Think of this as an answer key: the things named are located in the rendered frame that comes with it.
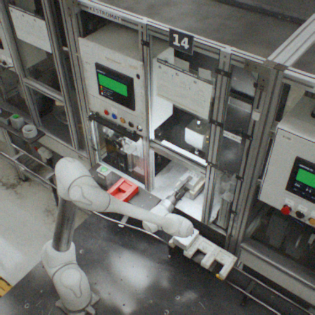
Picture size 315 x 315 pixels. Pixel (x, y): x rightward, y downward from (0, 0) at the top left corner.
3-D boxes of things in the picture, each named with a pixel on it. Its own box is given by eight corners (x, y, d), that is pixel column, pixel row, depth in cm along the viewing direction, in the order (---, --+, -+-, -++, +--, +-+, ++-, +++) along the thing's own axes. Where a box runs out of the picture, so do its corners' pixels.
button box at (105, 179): (98, 182, 256) (95, 170, 248) (106, 175, 261) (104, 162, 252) (107, 187, 253) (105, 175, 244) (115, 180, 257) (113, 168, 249)
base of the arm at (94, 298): (83, 328, 213) (82, 324, 209) (54, 305, 222) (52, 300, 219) (106, 302, 224) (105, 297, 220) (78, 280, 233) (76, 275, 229)
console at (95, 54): (86, 111, 234) (74, 39, 202) (118, 89, 251) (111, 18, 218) (142, 140, 217) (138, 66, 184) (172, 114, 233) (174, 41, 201)
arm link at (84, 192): (115, 198, 184) (101, 180, 192) (88, 189, 169) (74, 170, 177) (98, 219, 186) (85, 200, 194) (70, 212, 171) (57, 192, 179)
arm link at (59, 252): (50, 288, 219) (35, 259, 232) (77, 278, 228) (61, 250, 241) (68, 180, 177) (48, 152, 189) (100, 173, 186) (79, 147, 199)
